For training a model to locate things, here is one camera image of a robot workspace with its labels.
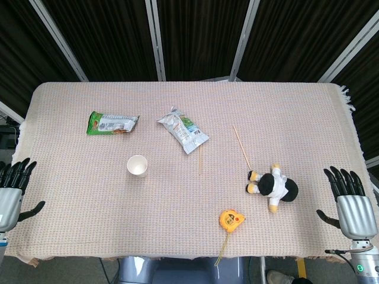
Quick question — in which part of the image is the black curtain panel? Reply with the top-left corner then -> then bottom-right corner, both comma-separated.
156,0 -> 251,81
236,0 -> 379,82
333,44 -> 379,160
41,0 -> 159,83
0,0 -> 82,118

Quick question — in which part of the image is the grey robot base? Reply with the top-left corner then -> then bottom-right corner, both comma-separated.
117,256 -> 247,284

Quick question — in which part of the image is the white table leg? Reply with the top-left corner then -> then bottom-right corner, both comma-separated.
258,256 -> 266,284

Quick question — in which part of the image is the white paper cup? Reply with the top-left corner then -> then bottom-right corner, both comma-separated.
127,154 -> 148,178

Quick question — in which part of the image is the pink woven tablecloth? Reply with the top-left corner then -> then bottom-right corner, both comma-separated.
4,81 -> 379,269

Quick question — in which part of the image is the silver snack bag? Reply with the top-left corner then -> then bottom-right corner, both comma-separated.
156,106 -> 210,155

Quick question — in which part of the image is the left black-fingered silver robot hand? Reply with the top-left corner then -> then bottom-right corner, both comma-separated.
0,157 -> 46,233

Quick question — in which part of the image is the right black-fingered silver robot hand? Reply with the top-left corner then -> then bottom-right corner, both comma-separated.
316,166 -> 379,240

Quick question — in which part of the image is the green snack bag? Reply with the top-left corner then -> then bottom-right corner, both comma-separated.
86,111 -> 140,136

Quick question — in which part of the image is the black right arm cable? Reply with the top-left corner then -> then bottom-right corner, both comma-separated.
325,249 -> 361,275

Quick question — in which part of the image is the black and white plush toy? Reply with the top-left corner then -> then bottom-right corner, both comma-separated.
246,163 -> 299,214

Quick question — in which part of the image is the yellow tape measure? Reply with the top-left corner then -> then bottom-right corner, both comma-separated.
214,208 -> 246,267

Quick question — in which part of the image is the black equipment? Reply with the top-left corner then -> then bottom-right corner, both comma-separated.
0,116 -> 19,150

